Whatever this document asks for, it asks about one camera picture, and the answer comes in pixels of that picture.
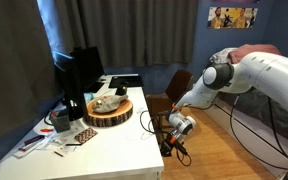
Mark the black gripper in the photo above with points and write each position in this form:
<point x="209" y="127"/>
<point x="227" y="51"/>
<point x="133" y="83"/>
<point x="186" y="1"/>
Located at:
<point x="174" y="139"/>

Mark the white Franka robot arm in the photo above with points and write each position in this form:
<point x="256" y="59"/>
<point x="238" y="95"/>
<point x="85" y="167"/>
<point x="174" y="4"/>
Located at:
<point x="267" y="73"/>

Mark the brown leather chair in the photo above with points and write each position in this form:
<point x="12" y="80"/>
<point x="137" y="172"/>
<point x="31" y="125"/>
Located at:
<point x="179" y="85"/>

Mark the round wood slice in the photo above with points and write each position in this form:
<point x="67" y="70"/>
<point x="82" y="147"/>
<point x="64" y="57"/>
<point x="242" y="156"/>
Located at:
<point x="114" y="115"/>

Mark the black mouse with yellow dot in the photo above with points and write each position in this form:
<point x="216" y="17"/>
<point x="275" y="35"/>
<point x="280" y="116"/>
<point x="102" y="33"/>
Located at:
<point x="121" y="90"/>

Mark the grey stone figure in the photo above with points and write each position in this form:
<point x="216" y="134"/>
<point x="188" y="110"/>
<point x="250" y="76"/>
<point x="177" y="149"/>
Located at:
<point x="109" y="103"/>

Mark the black mouse pad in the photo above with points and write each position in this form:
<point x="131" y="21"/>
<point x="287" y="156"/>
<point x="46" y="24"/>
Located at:
<point x="126" y="81"/>

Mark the patterned brown case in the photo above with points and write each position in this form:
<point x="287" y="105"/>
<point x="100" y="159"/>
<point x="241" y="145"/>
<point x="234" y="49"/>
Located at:
<point x="86" y="135"/>

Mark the pale green object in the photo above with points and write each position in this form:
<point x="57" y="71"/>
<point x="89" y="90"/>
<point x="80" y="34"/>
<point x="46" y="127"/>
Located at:
<point x="88" y="97"/>

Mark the black pen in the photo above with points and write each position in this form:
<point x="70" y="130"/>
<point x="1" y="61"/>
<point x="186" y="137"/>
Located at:
<point x="73" y="144"/>

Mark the white pillow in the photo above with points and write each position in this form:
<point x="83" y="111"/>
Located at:
<point x="221" y="56"/>

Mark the grey desk organiser box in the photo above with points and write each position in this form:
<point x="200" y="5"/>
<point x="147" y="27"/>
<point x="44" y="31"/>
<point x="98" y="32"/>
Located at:
<point x="61" y="122"/>

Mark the large black monitor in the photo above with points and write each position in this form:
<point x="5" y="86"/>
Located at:
<point x="74" y="90"/>

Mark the small black monitor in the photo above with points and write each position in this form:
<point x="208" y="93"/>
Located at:
<point x="90" y="65"/>

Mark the pink pillow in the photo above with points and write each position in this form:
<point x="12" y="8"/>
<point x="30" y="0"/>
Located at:
<point x="247" y="51"/>

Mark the scattered white papers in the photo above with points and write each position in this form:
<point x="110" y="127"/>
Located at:
<point x="50" y="141"/>

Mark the grey pleated curtain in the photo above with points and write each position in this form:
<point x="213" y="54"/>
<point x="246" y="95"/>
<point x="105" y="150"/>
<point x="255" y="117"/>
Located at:
<point x="134" y="30"/>

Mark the orange pen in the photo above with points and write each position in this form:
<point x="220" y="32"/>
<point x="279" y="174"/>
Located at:
<point x="46" y="130"/>

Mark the purple pen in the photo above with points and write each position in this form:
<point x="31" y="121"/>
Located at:
<point x="34" y="139"/>

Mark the basketball players poster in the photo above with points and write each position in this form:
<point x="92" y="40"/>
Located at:
<point x="232" y="18"/>

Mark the dark blackout curtain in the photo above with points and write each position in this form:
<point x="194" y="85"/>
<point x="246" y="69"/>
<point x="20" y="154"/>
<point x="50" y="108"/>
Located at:
<point x="14" y="66"/>

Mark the white bed frame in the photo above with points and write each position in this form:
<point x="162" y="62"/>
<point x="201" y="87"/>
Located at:
<point x="250" y="140"/>

